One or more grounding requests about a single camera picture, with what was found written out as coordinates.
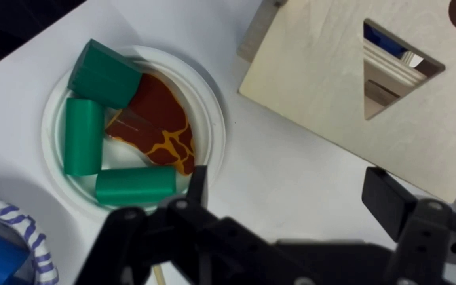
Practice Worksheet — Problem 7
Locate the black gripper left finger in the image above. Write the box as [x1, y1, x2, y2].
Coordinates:
[187, 164, 208, 206]

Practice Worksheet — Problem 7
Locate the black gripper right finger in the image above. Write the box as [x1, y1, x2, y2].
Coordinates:
[362, 166, 417, 240]

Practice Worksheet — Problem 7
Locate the wooden shape sorter cube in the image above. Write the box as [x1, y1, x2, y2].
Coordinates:
[240, 0, 456, 202]

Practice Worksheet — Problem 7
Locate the white plate with orange pattern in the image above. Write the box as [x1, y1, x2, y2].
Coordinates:
[42, 46, 227, 217]

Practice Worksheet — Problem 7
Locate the green long block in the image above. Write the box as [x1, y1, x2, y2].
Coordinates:
[96, 166, 176, 206]

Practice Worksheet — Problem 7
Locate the green cylinder block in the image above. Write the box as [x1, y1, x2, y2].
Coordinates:
[64, 98, 105, 176]

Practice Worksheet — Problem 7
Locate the green block large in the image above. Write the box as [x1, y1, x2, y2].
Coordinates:
[69, 39, 143, 107]

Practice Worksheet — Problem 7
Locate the blue striped white bowl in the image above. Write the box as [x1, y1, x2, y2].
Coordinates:
[0, 199, 61, 285]

